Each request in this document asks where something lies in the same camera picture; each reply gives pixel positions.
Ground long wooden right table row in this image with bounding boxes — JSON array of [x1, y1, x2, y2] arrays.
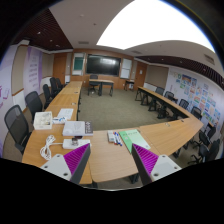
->
[[136, 87, 192, 119]]

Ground black mesh chair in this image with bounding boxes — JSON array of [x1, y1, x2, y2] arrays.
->
[[25, 91, 43, 117], [4, 105, 31, 154]]

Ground white box with dark book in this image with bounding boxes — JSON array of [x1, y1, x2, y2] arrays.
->
[[62, 121, 93, 136]]

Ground dark charger plug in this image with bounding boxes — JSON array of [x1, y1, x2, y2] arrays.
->
[[72, 137, 78, 146]]

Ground black chair far left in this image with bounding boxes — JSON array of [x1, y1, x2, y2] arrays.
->
[[43, 84, 53, 109]]

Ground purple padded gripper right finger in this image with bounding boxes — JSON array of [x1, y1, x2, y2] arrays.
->
[[132, 144, 181, 185]]

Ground black chair near right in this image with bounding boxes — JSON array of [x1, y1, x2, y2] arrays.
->
[[188, 140, 220, 165]]

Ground black chair behind front desk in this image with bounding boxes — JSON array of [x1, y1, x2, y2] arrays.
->
[[88, 74, 99, 95]]

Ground white power strip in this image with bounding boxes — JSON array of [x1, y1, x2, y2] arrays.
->
[[62, 139, 90, 149]]

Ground white compartment tray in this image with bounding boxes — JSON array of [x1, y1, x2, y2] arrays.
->
[[33, 111, 52, 130]]

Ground blue red markers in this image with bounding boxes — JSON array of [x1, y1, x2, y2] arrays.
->
[[114, 132, 122, 146]]

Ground wooden front desk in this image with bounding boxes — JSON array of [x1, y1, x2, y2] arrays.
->
[[96, 79, 114, 97]]

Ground white eraser box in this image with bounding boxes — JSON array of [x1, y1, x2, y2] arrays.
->
[[107, 130, 115, 143]]

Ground white papers with pens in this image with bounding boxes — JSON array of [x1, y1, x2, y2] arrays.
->
[[52, 108, 73, 124]]

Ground green folder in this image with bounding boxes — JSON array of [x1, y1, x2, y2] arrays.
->
[[119, 129, 150, 152]]

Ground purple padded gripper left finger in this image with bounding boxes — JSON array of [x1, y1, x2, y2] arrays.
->
[[41, 143, 91, 184]]

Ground black wall display screen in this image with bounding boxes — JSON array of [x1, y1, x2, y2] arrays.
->
[[86, 54, 121, 76]]

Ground black mesh chair near left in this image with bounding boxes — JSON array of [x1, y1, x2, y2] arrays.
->
[[4, 105, 31, 154]]

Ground white coiled cable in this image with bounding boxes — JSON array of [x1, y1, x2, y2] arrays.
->
[[39, 134, 64, 161]]

